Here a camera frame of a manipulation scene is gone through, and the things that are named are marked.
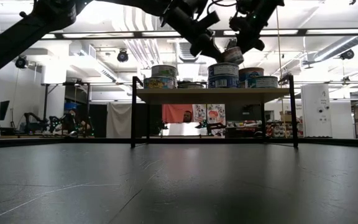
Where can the black table mat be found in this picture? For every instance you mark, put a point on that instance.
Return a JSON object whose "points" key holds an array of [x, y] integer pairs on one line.
{"points": [[197, 186]]}

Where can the floral patterned cloth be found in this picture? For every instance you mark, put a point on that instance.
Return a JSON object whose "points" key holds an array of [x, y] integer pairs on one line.
{"points": [[213, 113]]}

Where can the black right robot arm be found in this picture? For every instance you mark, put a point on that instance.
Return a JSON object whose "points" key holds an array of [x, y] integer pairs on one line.
{"points": [[277, 2]]}

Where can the silver can dark blue label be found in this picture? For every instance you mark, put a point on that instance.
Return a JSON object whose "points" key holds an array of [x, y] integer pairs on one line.
{"points": [[223, 69], [223, 82]]}

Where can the cardboard box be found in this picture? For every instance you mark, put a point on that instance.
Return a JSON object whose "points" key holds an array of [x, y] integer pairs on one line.
{"points": [[286, 116]]}

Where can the wooden shelf black legs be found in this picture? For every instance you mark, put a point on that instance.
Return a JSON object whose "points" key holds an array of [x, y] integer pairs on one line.
{"points": [[210, 96]]}

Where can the cluttered background table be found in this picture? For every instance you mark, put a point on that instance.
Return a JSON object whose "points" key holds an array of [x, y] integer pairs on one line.
{"points": [[253, 127]]}

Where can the orange cloth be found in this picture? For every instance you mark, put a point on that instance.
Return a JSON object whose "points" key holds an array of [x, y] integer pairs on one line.
{"points": [[174, 112]]}

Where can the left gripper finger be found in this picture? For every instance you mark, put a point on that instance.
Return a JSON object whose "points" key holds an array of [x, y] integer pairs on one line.
{"points": [[211, 48], [197, 49]]}

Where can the blue bucket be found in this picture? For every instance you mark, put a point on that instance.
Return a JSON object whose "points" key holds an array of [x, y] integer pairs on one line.
{"points": [[70, 106]]}

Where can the silver can yellow teal label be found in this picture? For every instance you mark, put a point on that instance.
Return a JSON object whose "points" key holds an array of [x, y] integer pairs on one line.
{"points": [[159, 83]]}

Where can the silver tuna can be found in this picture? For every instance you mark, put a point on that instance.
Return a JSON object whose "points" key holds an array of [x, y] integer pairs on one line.
{"points": [[190, 86]]}

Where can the background black robot arm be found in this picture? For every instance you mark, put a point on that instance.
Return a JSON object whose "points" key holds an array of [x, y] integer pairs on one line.
{"points": [[34, 122], [57, 122], [211, 126]]}

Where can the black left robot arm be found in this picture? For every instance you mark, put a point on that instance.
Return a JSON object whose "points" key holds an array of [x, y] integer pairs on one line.
{"points": [[11, 40]]}

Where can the white cloth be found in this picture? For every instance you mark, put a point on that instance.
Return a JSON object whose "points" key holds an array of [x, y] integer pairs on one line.
{"points": [[119, 119]]}

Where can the silver can green white label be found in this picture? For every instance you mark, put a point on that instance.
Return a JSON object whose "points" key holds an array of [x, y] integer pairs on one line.
{"points": [[164, 71]]}

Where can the black aluminium table frame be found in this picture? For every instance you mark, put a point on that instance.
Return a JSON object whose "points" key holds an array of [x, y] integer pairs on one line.
{"points": [[197, 140]]}

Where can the person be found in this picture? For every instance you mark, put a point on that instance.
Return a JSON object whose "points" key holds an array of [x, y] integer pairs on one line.
{"points": [[73, 123], [187, 117]]}

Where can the black overhead frame bar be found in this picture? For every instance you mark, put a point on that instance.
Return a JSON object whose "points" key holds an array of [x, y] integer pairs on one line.
{"points": [[291, 32]]}

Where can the black background monitor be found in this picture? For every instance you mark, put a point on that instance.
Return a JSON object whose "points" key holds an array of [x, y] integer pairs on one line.
{"points": [[2, 110]]}

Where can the black background frame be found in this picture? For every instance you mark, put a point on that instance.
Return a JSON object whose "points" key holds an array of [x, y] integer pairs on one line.
{"points": [[46, 102]]}

